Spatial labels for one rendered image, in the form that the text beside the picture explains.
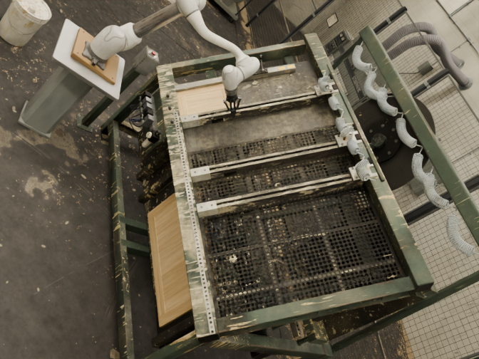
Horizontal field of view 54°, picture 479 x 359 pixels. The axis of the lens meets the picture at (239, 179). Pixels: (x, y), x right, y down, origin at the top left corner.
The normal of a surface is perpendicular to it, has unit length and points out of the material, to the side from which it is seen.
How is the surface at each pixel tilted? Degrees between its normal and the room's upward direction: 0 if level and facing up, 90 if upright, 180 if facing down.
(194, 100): 51
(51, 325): 0
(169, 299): 90
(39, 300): 0
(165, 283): 90
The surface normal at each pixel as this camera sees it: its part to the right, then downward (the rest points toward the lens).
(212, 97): -0.06, -0.57
